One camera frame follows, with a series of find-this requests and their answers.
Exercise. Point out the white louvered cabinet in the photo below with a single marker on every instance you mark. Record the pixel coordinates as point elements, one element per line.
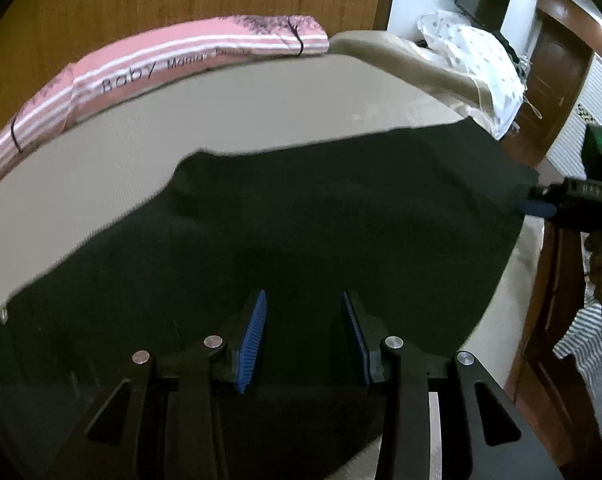
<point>588,110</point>

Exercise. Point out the grey bed mattress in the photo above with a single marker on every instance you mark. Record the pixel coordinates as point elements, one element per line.
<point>231,105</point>

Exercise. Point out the person's right hand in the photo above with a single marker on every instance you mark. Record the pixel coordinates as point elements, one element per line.
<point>599,270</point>

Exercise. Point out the white dotted pillow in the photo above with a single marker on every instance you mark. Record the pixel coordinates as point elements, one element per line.
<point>481,55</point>

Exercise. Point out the beige satin blanket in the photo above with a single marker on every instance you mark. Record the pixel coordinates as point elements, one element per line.
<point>431,75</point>

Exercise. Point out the person's right forearm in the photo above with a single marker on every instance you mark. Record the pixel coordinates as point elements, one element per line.
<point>588,355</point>

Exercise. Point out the pink striped pillow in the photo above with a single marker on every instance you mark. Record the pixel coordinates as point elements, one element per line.
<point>181,50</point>

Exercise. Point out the dark cloth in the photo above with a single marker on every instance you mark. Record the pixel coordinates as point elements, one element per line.
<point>509,44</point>

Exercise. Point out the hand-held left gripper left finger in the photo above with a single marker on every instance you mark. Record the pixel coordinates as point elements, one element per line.
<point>251,345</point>

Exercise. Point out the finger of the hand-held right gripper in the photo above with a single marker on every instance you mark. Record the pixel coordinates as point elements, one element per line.
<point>561,190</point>
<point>537,208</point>

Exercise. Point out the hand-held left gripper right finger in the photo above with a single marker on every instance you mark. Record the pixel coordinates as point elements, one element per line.
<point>359,345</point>

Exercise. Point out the brown wooden door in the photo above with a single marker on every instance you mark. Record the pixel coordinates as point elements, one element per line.
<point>556,75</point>

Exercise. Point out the black pants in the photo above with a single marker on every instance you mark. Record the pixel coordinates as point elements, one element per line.
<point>306,220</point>

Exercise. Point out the wooden bed frame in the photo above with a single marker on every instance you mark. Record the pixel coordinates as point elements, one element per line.
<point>546,320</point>

